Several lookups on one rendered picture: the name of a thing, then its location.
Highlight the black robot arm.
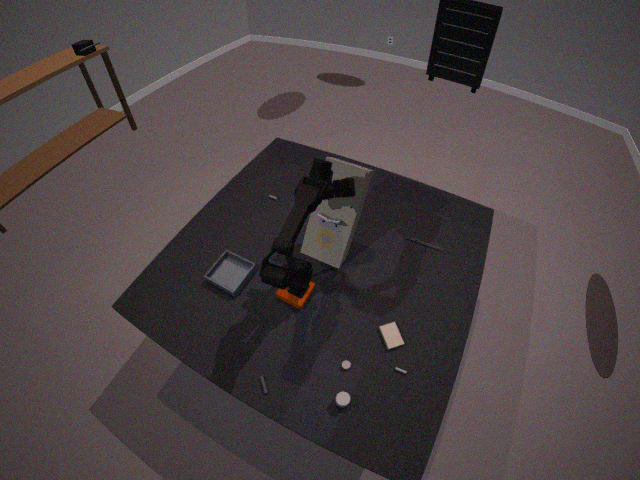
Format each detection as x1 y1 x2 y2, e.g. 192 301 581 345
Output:
260 158 333 298

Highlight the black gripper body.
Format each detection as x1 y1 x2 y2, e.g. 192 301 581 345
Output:
323 178 356 200

